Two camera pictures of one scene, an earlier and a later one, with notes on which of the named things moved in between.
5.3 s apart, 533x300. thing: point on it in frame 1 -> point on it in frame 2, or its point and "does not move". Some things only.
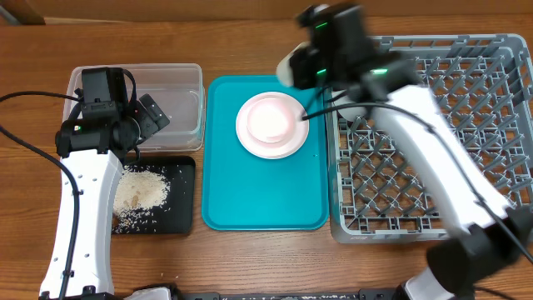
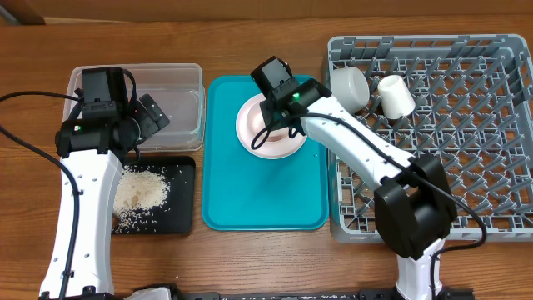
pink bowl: [270, 120] does not move
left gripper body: [144, 125] does not move
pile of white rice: [141, 193] does not move
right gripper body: [316, 68] -> [276, 118]
